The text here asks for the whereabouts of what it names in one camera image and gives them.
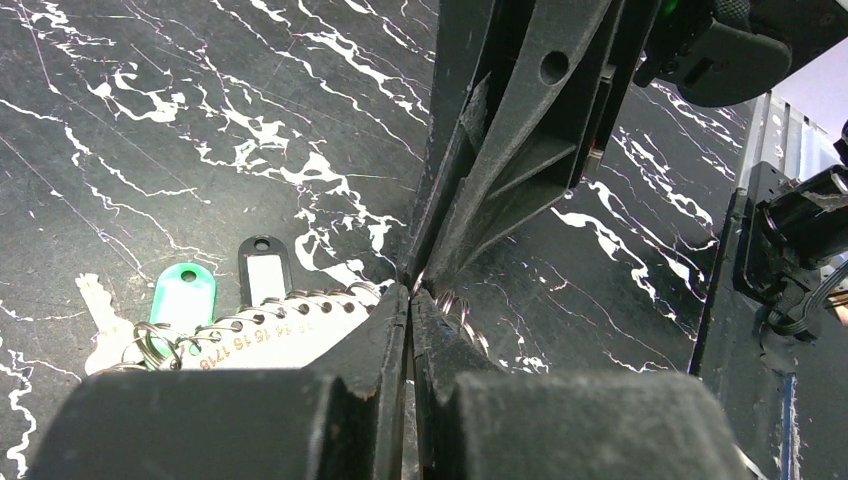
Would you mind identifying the key with black tag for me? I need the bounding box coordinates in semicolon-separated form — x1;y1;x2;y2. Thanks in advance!
237;235;293;306

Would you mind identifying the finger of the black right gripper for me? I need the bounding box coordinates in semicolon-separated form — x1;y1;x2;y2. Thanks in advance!
420;0;664;289
399;1;535;285

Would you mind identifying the key with green tag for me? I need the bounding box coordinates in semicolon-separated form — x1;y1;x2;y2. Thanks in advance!
75;263;217;376

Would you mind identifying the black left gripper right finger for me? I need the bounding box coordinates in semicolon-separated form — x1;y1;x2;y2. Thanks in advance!
409;291;749;479

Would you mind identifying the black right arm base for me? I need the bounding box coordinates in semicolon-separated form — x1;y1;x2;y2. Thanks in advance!
734;127;847;343

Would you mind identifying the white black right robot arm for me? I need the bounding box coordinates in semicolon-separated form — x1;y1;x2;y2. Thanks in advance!
399;0;847;293

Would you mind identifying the aluminium frame rail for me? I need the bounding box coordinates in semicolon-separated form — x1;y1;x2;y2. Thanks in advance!
737;92;841;188

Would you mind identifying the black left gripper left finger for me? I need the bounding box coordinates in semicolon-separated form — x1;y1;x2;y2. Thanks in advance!
29;285;409;479

